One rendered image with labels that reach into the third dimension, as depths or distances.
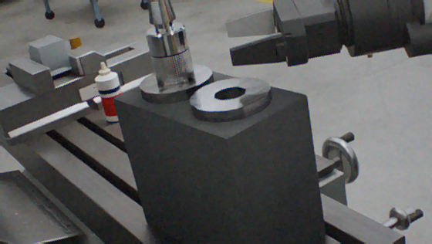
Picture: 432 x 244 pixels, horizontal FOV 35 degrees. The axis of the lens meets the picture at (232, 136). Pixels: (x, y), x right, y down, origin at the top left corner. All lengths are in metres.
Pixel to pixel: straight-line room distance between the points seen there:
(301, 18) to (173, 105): 0.17
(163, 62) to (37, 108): 0.55
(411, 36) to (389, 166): 2.01
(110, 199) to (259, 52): 0.37
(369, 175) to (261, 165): 2.02
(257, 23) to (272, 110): 0.17
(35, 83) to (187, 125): 0.61
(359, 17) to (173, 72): 0.22
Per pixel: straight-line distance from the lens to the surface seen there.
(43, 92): 1.30
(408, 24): 0.79
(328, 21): 0.77
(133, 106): 0.81
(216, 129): 0.70
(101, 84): 1.24
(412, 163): 2.79
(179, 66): 0.80
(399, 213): 1.58
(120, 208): 0.98
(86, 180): 1.09
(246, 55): 0.76
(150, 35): 0.79
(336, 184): 1.40
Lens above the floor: 1.38
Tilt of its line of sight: 26 degrees down
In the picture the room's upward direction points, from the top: 11 degrees counter-clockwise
